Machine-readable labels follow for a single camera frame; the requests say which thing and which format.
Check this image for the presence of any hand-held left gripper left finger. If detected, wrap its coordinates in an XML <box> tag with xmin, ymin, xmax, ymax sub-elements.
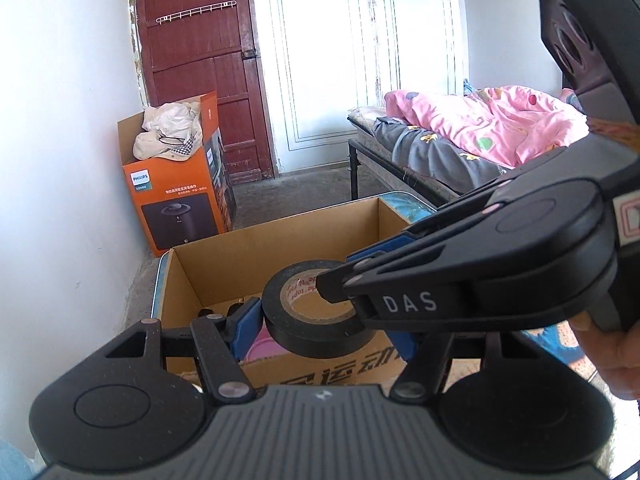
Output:
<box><xmin>100</xmin><ymin>297</ymin><xmax>263</xmax><ymax>406</ymax></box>

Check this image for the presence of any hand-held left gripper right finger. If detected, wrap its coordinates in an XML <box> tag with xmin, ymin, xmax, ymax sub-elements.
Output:
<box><xmin>385</xmin><ymin>330</ymin><xmax>503</xmax><ymax>403</ymax></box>

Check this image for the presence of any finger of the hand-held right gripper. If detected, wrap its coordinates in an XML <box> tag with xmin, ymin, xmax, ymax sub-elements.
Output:
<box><xmin>345</xmin><ymin>180</ymin><xmax>512</xmax><ymax>263</ymax></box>
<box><xmin>316</xmin><ymin>239</ymin><xmax>452</xmax><ymax>307</ymax></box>

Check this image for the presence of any purple collapsible bowl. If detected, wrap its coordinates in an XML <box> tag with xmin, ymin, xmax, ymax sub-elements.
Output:
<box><xmin>240</xmin><ymin>335</ymin><xmax>301</xmax><ymax>362</ymax></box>

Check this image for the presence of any black tape roll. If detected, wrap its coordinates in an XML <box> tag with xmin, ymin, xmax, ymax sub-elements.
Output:
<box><xmin>262</xmin><ymin>259</ymin><xmax>381</xmax><ymax>359</ymax></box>

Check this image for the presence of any brown cardboard box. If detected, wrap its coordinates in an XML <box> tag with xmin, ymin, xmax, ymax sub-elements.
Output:
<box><xmin>155</xmin><ymin>196</ymin><xmax>436</xmax><ymax>388</ymax></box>

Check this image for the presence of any person's right hand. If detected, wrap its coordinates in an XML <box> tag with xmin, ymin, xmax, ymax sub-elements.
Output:
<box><xmin>570</xmin><ymin>259</ymin><xmax>640</xmax><ymax>402</ymax></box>

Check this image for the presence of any grey blanket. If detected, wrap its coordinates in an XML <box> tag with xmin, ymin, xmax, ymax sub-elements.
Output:
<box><xmin>372</xmin><ymin>116</ymin><xmax>511</xmax><ymax>196</ymax></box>

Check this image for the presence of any pink quilt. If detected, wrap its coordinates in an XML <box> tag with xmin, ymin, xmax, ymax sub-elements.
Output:
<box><xmin>385</xmin><ymin>85</ymin><xmax>588</xmax><ymax>168</ymax></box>

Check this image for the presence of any orange appliance box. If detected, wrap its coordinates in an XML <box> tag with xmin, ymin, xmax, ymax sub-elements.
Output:
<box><xmin>117</xmin><ymin>91</ymin><xmax>237</xmax><ymax>257</ymax></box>

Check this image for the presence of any white panelled door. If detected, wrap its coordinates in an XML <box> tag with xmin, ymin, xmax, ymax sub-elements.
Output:
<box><xmin>265</xmin><ymin>0</ymin><xmax>461</xmax><ymax>171</ymax></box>

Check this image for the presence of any crumpled cloth in box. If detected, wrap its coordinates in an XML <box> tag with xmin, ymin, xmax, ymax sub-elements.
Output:
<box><xmin>132</xmin><ymin>101</ymin><xmax>203</xmax><ymax>161</ymax></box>

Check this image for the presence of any red wooden door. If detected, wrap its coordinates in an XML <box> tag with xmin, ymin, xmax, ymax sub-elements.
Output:
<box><xmin>131</xmin><ymin>0</ymin><xmax>276</xmax><ymax>181</ymax></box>

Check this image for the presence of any blue plastic bag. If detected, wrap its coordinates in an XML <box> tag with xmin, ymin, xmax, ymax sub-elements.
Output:
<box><xmin>0</xmin><ymin>437</ymin><xmax>33</xmax><ymax>480</ymax></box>

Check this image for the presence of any black metal bed frame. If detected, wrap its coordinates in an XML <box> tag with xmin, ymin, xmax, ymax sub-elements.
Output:
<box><xmin>347</xmin><ymin>137</ymin><xmax>451</xmax><ymax>206</ymax></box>

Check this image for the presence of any white wire rack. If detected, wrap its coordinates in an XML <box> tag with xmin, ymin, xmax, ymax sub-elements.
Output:
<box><xmin>156</xmin><ymin>0</ymin><xmax>236</xmax><ymax>26</ymax></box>

